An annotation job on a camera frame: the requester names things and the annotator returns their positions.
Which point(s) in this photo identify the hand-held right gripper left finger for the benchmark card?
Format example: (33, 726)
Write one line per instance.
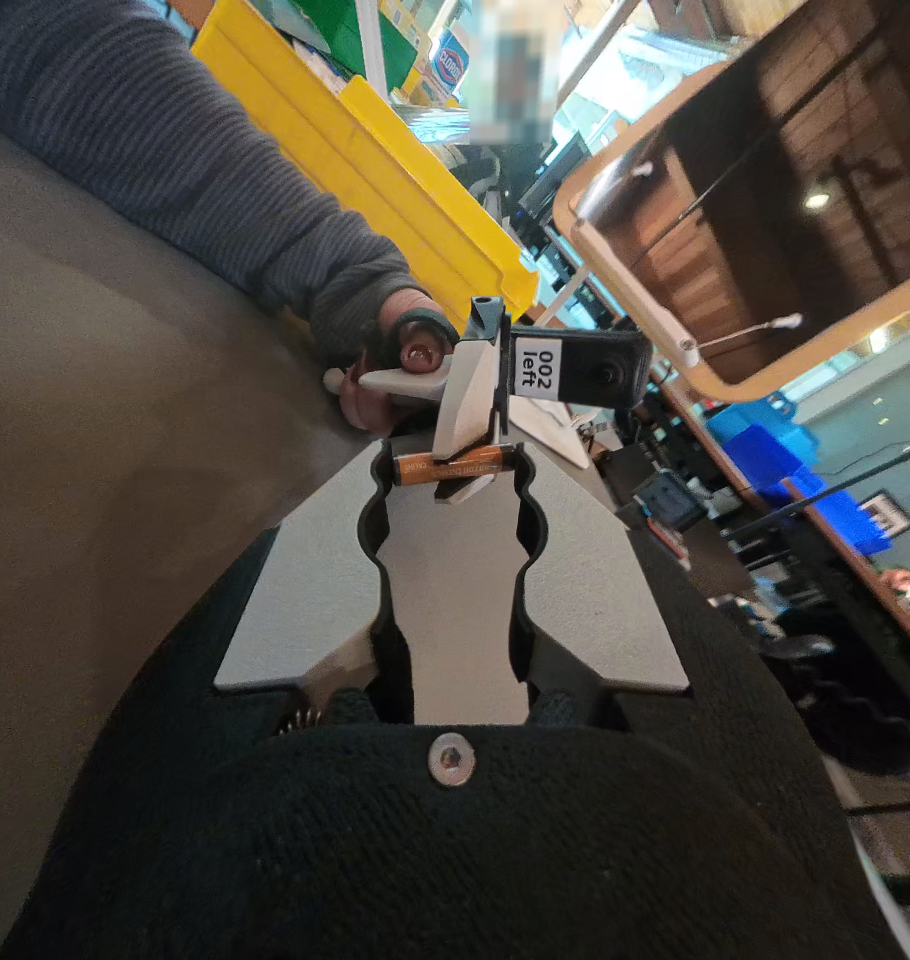
(305, 600)

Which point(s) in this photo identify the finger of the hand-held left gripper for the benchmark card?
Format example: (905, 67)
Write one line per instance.
(466, 397)
(462, 491)

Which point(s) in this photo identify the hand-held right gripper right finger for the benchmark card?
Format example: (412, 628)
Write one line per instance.
(597, 600)

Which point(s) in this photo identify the orange and black battery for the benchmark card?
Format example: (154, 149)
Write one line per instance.
(417, 469)

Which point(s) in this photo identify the yellow plastic bin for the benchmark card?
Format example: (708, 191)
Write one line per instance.
(387, 172)

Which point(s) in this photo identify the person's left forearm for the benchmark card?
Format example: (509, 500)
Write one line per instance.
(162, 150)

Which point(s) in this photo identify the person's left hand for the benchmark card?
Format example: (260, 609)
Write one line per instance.
(417, 352)

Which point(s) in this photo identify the white mirror stand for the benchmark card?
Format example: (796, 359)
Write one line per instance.
(635, 292)

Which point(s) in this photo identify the black battery charger case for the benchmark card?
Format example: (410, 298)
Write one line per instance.
(672, 502)

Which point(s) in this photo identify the light blue tote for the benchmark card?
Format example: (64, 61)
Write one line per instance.
(762, 427)

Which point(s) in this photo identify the dark blue storage bin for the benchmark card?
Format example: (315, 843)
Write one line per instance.
(770, 457)
(852, 521)

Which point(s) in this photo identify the studio light on stand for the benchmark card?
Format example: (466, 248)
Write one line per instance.
(822, 495)

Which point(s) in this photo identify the long wooden-edged desk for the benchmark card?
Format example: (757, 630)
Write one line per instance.
(860, 577)

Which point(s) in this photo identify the black wavy-back chair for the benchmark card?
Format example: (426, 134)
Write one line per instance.
(845, 712)

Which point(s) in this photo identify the small framed marker sign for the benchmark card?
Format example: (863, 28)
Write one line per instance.
(890, 511)

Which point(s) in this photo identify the wipes canister with blue label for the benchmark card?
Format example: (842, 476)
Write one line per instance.
(450, 60)

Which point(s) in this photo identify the green plastic bin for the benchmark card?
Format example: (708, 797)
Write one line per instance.
(365, 37)

